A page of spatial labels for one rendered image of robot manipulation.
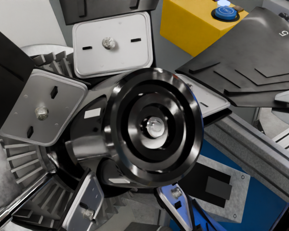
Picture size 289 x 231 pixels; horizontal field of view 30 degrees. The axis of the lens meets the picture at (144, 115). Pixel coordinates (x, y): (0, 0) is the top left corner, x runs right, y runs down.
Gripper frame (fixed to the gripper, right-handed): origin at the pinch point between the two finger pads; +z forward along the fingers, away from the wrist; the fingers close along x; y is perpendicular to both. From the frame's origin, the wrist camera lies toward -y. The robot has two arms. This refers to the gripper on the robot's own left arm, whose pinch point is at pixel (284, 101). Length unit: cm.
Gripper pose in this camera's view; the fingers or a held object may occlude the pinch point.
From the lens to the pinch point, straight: 67.7
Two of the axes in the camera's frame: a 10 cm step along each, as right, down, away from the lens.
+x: -0.5, 7.1, 7.1
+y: -2.3, 6.8, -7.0
